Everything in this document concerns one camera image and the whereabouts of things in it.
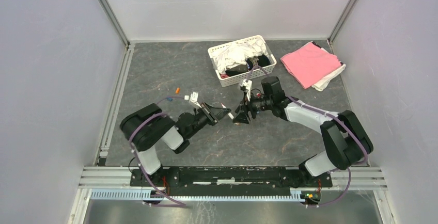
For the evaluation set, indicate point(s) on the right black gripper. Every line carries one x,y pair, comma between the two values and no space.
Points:
242,110

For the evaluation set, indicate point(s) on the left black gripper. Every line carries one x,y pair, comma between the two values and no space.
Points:
213,114

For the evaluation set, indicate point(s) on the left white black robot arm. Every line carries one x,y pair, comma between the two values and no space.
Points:
146,127

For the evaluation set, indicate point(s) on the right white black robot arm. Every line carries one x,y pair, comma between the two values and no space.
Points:
346,143

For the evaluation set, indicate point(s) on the white plastic basket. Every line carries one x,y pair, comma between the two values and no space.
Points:
256,71

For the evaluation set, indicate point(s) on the black cloth in basket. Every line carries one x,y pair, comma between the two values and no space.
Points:
262,61

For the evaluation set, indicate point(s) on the white cloth in basket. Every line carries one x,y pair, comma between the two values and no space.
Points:
236,54

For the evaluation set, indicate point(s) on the pink folded cloth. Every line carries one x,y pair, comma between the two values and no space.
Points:
298,65

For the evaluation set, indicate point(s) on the white cloth under pink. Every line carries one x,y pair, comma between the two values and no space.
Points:
324,66

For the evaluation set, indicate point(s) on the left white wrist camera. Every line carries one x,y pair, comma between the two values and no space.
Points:
193,100

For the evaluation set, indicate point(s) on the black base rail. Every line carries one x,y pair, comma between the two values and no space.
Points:
230,181

